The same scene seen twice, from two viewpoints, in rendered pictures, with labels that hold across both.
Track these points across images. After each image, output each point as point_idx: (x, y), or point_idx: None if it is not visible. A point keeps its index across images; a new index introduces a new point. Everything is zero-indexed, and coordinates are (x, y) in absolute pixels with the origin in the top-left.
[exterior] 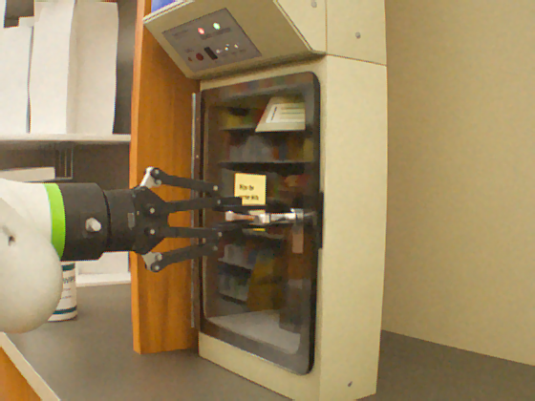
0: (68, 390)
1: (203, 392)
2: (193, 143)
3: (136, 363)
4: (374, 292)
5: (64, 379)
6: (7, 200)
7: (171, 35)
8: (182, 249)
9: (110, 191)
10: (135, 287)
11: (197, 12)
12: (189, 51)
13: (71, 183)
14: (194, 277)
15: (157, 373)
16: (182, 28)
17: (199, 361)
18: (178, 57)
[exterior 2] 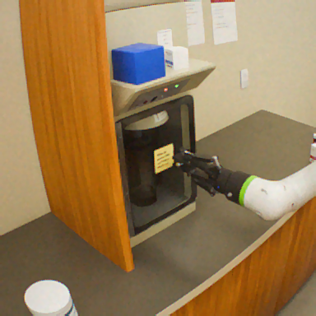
0: (205, 273)
1: (184, 238)
2: (118, 151)
3: (151, 266)
4: None
5: (192, 280)
6: (281, 180)
7: (144, 95)
8: (204, 183)
9: (233, 170)
10: (127, 242)
11: (175, 81)
12: (142, 100)
13: (245, 174)
14: (127, 216)
15: (164, 256)
16: (157, 90)
17: (138, 248)
18: (128, 106)
